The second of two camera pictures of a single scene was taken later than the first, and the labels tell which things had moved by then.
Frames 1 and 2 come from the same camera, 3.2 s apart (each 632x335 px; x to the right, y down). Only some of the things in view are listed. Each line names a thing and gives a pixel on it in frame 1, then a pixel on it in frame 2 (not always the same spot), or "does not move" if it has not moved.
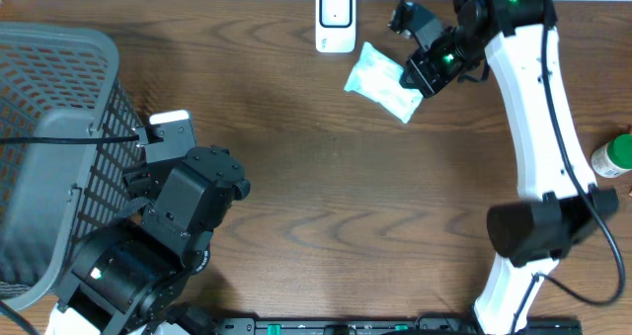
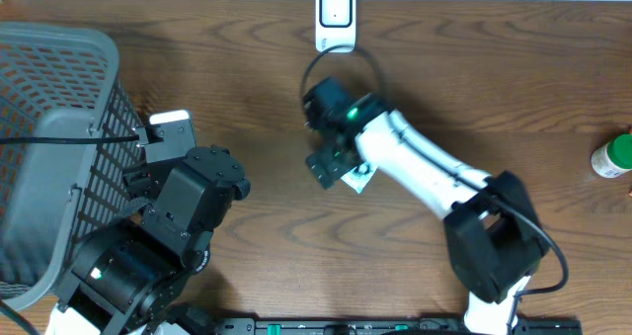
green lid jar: [613, 158] does not move
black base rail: [388, 326] does not move
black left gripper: [134, 179] does not move
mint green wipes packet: [376, 79] to [358, 177]
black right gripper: [430, 80] to [335, 166]
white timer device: [336, 19] does not move
